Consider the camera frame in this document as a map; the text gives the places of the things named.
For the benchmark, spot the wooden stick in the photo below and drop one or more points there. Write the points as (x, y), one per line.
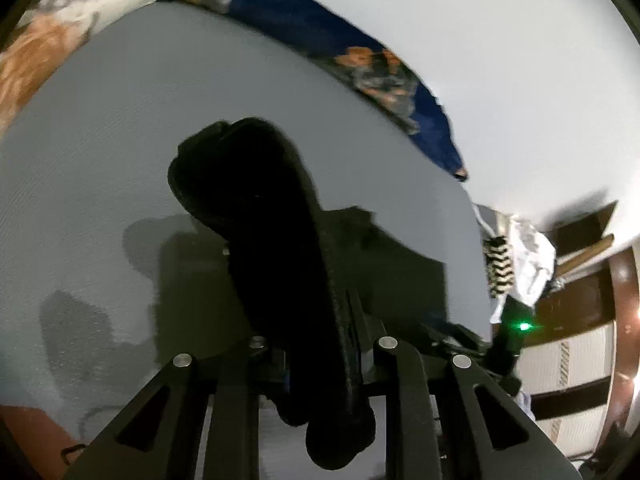
(585, 255)

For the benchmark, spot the brown wooden rail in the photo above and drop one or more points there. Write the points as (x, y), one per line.
(625, 335)

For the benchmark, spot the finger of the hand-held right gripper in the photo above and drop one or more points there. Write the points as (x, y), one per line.
(462, 340)

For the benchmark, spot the black white zigzag cloth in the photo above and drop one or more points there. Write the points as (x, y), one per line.
(499, 265)

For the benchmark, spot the grey honeycomb mattress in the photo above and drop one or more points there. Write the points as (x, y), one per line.
(125, 135)

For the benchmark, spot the white crumpled cloth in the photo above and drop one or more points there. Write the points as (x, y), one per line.
(532, 255)

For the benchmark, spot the dark wooden furniture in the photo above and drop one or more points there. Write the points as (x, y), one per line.
(580, 230)

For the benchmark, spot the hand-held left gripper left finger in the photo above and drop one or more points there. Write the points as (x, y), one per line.
(280, 367)

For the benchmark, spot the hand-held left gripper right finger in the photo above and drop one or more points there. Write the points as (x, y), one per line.
(362, 345)

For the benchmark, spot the blue white floral bedsheet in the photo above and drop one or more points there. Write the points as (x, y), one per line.
(310, 25)

